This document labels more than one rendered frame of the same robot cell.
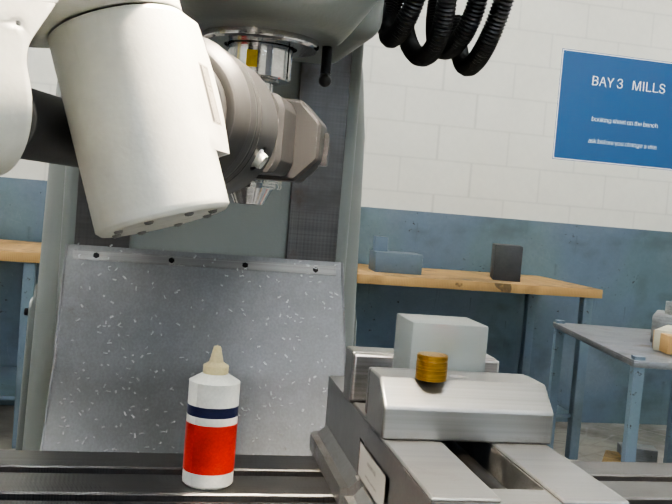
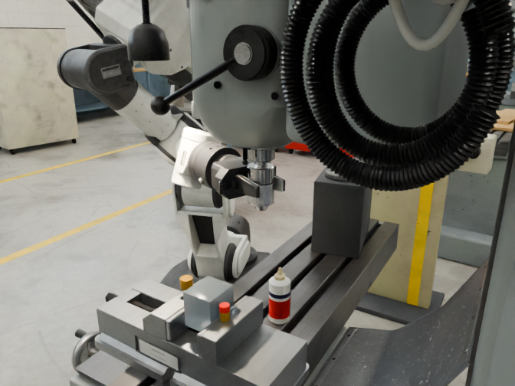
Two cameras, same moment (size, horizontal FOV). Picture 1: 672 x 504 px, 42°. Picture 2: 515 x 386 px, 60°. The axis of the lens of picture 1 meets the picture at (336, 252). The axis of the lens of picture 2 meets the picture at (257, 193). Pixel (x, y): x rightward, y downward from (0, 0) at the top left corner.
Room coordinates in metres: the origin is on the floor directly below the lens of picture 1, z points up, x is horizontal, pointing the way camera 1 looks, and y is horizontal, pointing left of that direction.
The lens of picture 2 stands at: (1.16, -0.48, 1.47)
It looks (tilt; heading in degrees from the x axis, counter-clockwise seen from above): 19 degrees down; 133
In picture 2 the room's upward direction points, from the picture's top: straight up
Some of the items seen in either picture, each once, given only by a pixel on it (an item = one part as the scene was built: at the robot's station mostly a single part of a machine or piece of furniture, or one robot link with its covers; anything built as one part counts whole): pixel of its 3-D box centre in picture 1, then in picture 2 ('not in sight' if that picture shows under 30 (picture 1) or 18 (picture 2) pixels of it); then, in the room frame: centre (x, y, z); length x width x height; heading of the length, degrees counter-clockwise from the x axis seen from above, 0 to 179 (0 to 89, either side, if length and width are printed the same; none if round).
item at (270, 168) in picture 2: not in sight; (260, 168); (0.65, 0.07, 1.26); 0.05 x 0.05 x 0.01
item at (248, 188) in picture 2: not in sight; (245, 188); (0.65, 0.04, 1.23); 0.06 x 0.02 x 0.03; 171
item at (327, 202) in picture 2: not in sight; (343, 203); (0.57, 0.48, 1.07); 0.22 x 0.12 x 0.20; 114
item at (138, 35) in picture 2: not in sight; (148, 41); (0.45, 0.00, 1.47); 0.07 x 0.07 x 0.06
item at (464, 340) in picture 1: (438, 357); (209, 305); (0.69, -0.09, 1.08); 0.06 x 0.05 x 0.06; 100
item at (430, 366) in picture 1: (431, 366); (186, 282); (0.62, -0.07, 1.08); 0.02 x 0.02 x 0.02
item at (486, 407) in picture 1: (457, 404); (182, 307); (0.63, -0.10, 1.06); 0.12 x 0.06 x 0.04; 100
